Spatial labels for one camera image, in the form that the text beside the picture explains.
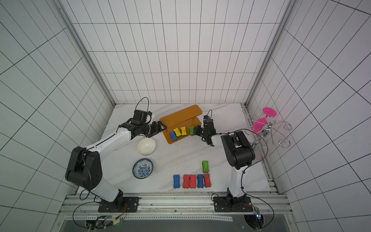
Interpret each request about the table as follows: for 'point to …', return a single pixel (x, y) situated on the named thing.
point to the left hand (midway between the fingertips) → (161, 131)
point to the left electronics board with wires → (118, 221)
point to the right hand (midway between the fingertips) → (189, 127)
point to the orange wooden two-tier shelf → (188, 117)
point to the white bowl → (146, 146)
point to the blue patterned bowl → (142, 168)
